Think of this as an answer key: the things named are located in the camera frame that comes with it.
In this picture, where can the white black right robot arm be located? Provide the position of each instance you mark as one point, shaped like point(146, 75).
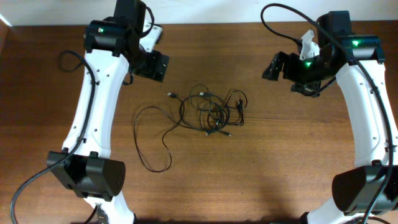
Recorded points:
point(331, 53)

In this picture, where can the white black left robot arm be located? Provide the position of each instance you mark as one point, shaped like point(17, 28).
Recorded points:
point(116, 47)

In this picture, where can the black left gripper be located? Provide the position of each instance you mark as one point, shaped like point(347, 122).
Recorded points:
point(156, 66)

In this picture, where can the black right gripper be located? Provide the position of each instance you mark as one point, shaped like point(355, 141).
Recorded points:
point(283, 66)

